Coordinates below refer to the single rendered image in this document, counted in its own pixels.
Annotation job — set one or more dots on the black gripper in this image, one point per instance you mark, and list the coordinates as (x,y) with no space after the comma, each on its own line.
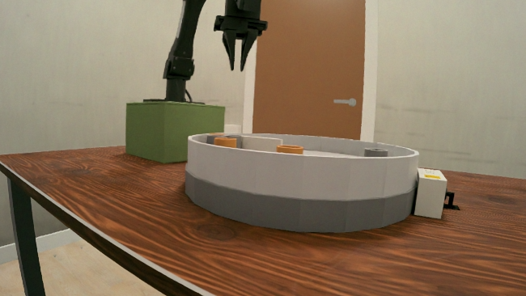
(232,27)

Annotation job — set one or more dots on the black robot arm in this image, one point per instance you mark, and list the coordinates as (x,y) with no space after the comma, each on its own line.
(179,66)

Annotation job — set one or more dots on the grey short cylinder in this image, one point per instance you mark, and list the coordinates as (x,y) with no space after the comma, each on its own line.
(238,140)
(374,152)
(210,139)

